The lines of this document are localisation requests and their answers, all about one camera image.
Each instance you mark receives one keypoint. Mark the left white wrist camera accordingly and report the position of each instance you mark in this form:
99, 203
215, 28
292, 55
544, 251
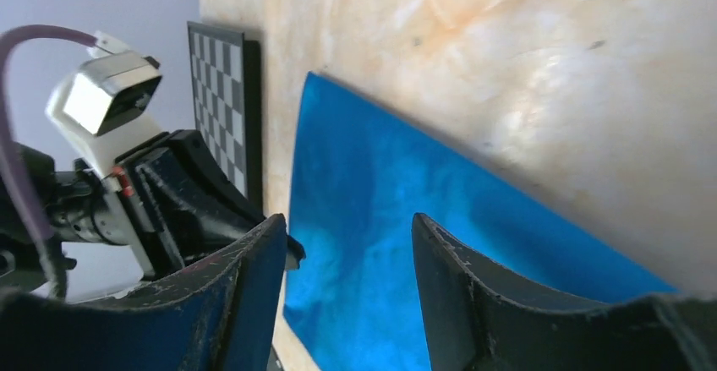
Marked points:
100, 107

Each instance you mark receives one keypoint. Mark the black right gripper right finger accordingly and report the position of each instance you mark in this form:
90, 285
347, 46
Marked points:
479, 315

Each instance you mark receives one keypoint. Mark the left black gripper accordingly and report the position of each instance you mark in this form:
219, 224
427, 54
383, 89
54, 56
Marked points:
185, 209

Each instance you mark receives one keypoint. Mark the black white checkerboard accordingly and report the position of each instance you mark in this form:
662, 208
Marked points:
226, 72

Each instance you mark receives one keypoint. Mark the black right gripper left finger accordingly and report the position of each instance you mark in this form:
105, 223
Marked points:
216, 314

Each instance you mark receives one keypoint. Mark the blue satin napkin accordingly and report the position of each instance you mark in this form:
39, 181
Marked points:
360, 174

